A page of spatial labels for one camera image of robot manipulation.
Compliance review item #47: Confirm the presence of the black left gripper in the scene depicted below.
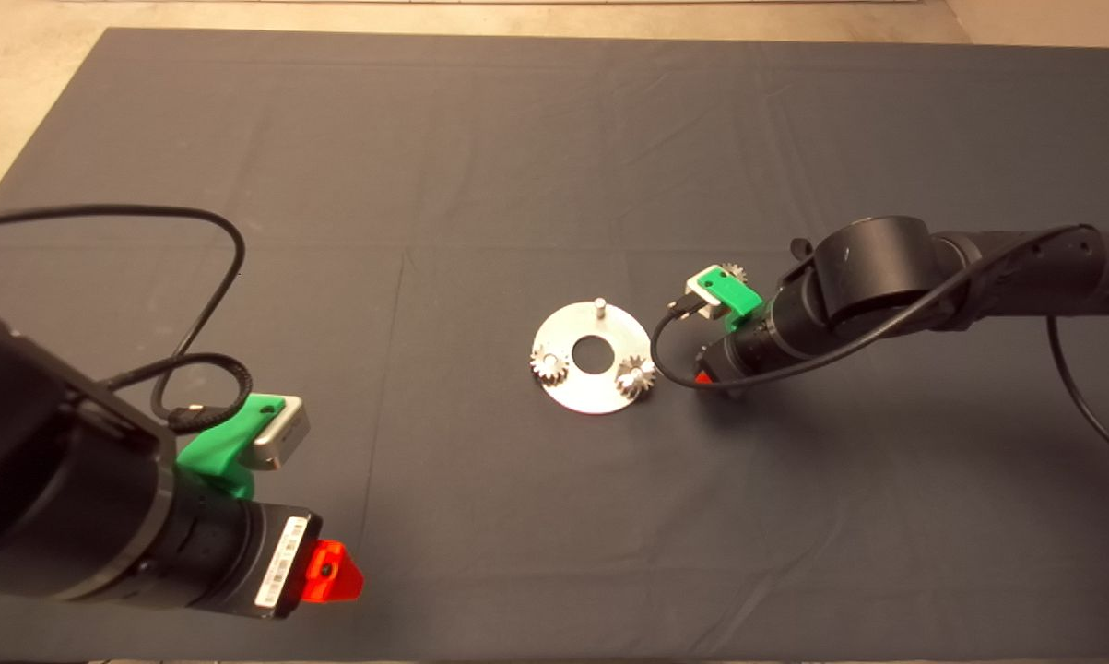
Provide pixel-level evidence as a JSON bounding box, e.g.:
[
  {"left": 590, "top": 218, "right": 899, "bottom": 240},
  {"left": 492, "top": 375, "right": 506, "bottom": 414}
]
[{"left": 158, "top": 493, "right": 366, "bottom": 619}]

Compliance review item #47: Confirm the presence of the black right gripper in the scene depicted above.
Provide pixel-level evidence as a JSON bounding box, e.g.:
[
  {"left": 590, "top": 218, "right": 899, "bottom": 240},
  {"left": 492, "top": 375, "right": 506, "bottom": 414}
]
[{"left": 694, "top": 323, "right": 781, "bottom": 393}]

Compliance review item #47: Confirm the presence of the round metal plate with hole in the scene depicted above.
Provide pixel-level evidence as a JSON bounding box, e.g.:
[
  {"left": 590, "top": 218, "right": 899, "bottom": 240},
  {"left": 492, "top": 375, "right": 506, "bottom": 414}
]
[{"left": 530, "top": 297, "right": 655, "bottom": 415}]

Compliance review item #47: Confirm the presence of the dark grey table cloth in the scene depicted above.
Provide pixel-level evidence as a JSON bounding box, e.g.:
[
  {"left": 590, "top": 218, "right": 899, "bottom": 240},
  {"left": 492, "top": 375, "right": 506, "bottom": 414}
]
[{"left": 0, "top": 28, "right": 1109, "bottom": 663}]

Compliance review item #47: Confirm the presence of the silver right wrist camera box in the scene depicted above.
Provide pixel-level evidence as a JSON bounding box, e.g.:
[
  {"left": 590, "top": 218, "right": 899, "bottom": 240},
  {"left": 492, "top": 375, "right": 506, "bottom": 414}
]
[{"left": 686, "top": 269, "right": 728, "bottom": 321}]

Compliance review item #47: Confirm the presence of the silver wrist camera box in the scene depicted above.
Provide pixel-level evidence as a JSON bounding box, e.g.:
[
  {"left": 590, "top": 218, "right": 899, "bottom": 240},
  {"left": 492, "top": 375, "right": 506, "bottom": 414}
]
[
  {"left": 686, "top": 269, "right": 728, "bottom": 321},
  {"left": 245, "top": 397, "right": 311, "bottom": 471}
]

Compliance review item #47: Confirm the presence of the green right camera mount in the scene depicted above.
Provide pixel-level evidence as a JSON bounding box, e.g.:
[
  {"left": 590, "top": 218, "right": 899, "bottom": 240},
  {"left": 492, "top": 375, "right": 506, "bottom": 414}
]
[{"left": 699, "top": 266, "right": 763, "bottom": 333}]

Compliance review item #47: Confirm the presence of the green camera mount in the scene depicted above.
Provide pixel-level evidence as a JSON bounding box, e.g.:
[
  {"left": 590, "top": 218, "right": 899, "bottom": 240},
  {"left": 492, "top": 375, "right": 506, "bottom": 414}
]
[
  {"left": 176, "top": 393, "right": 286, "bottom": 499},
  {"left": 699, "top": 266, "right": 763, "bottom": 333}
]

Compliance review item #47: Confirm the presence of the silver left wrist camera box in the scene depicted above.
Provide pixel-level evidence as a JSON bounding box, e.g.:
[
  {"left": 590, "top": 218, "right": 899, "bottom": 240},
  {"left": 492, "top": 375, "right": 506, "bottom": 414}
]
[{"left": 245, "top": 397, "right": 311, "bottom": 471}]

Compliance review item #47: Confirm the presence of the green left camera mount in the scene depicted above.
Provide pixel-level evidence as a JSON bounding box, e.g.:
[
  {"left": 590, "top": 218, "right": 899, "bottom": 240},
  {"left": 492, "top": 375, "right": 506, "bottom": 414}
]
[{"left": 176, "top": 393, "right": 286, "bottom": 499}]

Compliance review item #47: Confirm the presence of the black left camera cable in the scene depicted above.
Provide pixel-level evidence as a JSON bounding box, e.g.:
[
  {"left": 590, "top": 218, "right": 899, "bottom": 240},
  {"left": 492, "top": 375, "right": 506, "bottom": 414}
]
[{"left": 0, "top": 204, "right": 254, "bottom": 434}]

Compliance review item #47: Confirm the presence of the black camera cable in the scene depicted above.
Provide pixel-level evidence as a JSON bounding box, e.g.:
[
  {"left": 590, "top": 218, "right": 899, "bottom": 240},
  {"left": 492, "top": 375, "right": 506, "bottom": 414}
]
[
  {"left": 0, "top": 204, "right": 254, "bottom": 434},
  {"left": 651, "top": 224, "right": 1109, "bottom": 471}
]

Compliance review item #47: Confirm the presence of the black right camera cable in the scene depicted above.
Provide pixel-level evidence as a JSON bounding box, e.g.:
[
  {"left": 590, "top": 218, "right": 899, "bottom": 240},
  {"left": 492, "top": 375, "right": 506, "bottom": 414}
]
[{"left": 651, "top": 224, "right": 1109, "bottom": 471}]

